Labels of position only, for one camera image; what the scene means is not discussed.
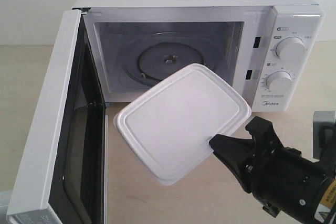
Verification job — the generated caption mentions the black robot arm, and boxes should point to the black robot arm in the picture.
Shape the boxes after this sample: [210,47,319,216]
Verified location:
[209,116,335,223]

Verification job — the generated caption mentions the white lidded plastic container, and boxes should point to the white lidded plastic container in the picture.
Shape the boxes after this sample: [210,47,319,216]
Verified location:
[114,63,251,186]

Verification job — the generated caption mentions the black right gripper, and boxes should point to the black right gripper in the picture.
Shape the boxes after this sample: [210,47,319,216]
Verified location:
[209,116,335,212]

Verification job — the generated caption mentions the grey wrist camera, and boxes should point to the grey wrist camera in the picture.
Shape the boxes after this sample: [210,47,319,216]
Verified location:
[312,111,335,161]

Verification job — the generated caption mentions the white microwave door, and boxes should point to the white microwave door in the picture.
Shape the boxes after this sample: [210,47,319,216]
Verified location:
[6,8,108,223]

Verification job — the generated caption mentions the lower white timer knob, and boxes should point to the lower white timer knob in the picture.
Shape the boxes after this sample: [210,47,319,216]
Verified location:
[266,71,292,92]

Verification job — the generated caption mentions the glass turntable plate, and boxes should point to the glass turntable plate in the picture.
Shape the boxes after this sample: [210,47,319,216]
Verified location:
[122,32,221,87]

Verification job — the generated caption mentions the upper white power knob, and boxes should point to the upper white power knob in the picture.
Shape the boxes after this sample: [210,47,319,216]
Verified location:
[276,37,306,61]

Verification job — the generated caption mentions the white microwave oven body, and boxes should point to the white microwave oven body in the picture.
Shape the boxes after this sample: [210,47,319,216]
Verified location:
[74,0,324,112]

